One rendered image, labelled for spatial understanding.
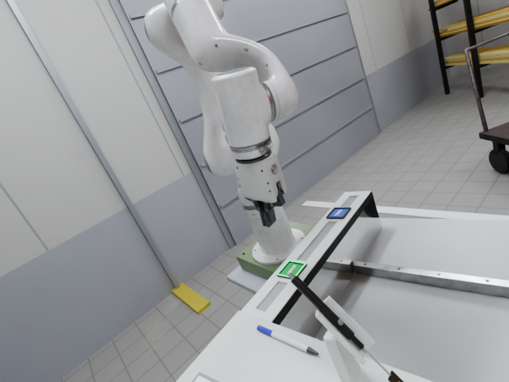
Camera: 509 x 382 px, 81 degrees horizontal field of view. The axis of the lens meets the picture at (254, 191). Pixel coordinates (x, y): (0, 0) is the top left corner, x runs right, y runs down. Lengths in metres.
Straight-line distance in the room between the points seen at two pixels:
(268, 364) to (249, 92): 0.47
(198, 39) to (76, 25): 2.31
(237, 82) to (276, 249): 0.59
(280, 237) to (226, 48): 0.58
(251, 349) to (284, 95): 0.47
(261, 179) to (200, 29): 0.31
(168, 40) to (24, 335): 2.40
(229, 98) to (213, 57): 0.12
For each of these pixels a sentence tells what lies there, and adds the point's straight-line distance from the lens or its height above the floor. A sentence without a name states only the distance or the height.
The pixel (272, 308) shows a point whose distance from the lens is 0.68.
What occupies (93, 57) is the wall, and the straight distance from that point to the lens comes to 2.85.
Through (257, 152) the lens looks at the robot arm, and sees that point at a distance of 0.57.
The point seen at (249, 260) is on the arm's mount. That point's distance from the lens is 1.04.
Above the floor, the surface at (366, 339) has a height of 1.04.
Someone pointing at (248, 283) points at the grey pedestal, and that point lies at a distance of 1.03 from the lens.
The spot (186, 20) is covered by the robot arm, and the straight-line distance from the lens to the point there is 0.69.
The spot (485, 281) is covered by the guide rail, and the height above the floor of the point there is 0.85.
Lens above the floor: 1.38
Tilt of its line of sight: 18 degrees down
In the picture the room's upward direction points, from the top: 23 degrees counter-clockwise
